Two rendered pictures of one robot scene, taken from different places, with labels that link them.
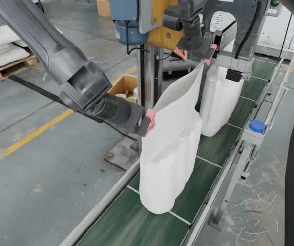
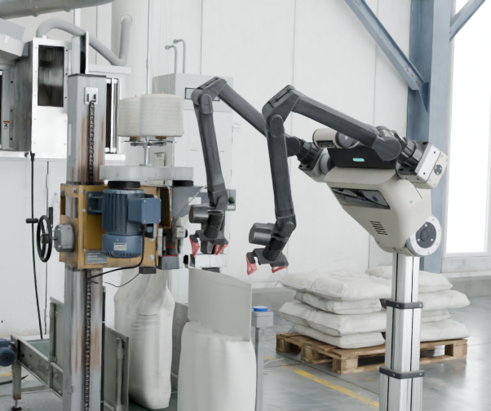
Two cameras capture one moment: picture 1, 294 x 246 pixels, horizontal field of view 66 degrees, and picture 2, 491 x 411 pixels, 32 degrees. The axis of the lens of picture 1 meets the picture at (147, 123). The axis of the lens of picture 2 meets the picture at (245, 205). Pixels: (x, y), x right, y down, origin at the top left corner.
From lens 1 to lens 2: 2.78 m
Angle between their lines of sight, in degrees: 68
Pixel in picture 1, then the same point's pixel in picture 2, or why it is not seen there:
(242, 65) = (220, 259)
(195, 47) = (217, 235)
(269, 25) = not seen: outside the picture
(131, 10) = (157, 214)
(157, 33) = not seen: hidden behind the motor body
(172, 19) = (203, 213)
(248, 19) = not seen: hidden behind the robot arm
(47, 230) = not seen: outside the picture
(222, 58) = (201, 258)
